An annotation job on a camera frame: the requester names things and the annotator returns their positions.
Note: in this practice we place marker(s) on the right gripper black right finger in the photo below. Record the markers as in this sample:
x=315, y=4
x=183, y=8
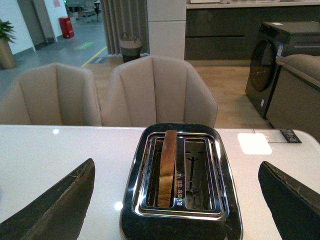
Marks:
x=295, y=207

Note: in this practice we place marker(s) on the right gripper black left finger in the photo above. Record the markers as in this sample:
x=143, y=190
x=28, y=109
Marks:
x=57, y=214

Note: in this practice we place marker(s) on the slice of brown bread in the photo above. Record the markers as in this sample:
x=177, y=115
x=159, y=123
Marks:
x=167, y=168

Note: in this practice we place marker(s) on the black label card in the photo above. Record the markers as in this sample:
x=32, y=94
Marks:
x=279, y=135

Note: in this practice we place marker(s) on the silver two-slot toaster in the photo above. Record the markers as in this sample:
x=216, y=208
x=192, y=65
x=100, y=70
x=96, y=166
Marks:
x=203, y=204

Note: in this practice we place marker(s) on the beige sofa armrest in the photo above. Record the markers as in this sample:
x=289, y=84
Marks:
x=295, y=102

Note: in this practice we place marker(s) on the left beige upholstered chair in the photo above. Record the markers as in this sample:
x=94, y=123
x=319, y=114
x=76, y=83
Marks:
x=54, y=94

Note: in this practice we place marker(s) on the beige upholstered chair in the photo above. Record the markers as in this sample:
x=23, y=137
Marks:
x=153, y=90
x=54, y=94

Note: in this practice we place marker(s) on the right beige upholstered chair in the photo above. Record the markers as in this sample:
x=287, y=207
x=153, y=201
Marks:
x=153, y=90

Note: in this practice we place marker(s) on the potted green plant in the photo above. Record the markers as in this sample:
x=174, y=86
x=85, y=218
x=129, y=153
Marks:
x=7, y=60

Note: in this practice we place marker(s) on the black washing machine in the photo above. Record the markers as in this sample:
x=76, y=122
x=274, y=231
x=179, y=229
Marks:
x=276, y=40

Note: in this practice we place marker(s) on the woven laundry basket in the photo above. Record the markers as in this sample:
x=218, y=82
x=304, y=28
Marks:
x=130, y=47

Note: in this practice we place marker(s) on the dark grey kitchen counter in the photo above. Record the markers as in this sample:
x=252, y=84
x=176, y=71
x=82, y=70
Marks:
x=229, y=30

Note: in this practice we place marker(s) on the grey pleated curtain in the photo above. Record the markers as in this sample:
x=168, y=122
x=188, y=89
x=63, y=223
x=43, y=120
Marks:
x=124, y=16

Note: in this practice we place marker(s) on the white tall cabinet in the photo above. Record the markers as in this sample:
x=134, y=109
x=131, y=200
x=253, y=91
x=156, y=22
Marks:
x=167, y=27

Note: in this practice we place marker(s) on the white microwave oven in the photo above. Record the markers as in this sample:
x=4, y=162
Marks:
x=204, y=1

